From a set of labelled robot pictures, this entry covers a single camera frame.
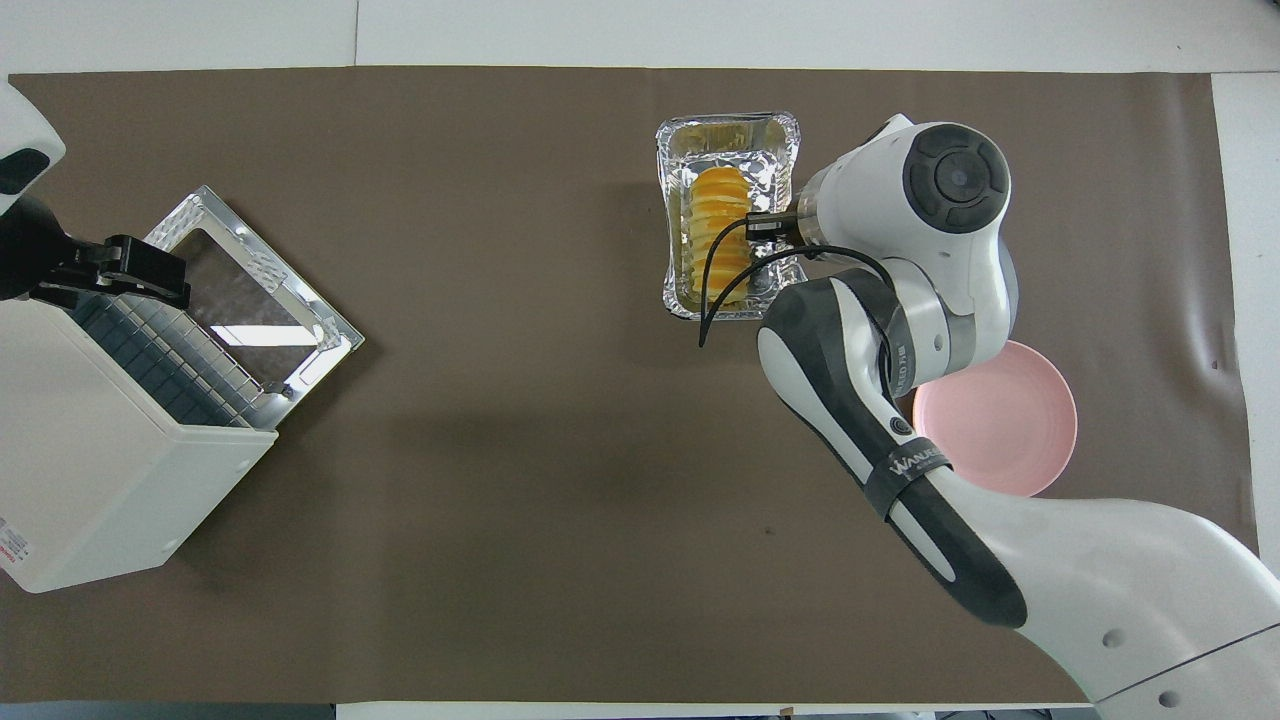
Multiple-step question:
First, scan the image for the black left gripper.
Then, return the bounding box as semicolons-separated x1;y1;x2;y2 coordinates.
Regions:
0;195;191;311

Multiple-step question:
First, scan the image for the yellow ridged bread loaf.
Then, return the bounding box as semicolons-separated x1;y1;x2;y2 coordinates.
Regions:
690;167;753;301

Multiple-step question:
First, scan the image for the silver aluminium foil tray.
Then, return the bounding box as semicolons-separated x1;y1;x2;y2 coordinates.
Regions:
655;111;802;321

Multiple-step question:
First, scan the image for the glass oven door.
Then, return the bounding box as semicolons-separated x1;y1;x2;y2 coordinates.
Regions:
140;185;366;401

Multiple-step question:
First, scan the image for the cream toaster oven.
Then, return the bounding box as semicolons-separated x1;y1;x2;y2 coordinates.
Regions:
0;185;366;594

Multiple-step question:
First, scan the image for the pink round plate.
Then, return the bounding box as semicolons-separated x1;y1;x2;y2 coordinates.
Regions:
912;340;1079;498

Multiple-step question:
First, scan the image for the brown table mat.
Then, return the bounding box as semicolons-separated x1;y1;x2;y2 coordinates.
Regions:
0;66;1276;704

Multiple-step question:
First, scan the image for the metal wire oven rack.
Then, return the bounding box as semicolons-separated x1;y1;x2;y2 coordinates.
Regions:
70;295;273;429

